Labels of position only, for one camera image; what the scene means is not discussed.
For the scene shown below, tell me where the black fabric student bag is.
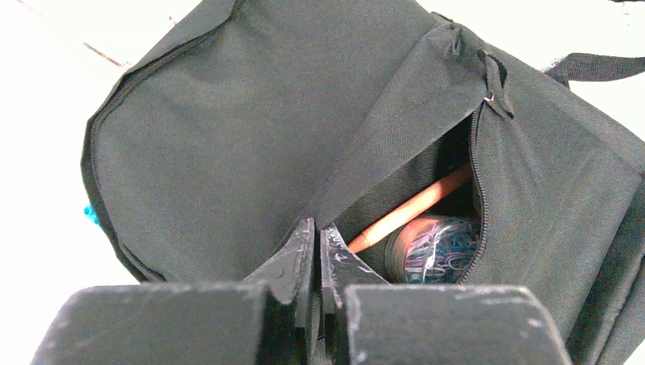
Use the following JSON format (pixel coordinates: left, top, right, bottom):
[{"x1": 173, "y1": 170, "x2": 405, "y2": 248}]
[{"x1": 81, "y1": 1, "x2": 644, "y2": 364}]

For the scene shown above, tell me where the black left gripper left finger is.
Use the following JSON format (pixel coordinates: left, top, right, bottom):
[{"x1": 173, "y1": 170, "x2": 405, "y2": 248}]
[{"x1": 244, "y1": 218, "x2": 316, "y2": 364}]

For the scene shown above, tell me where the clear jar of paperclips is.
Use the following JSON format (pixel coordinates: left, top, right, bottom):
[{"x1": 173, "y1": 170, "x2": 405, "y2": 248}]
[{"x1": 385, "y1": 214, "x2": 481, "y2": 284}]

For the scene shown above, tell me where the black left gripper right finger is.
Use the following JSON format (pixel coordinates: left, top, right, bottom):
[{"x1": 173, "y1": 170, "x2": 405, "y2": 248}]
[{"x1": 320, "y1": 223, "x2": 388, "y2": 364}]

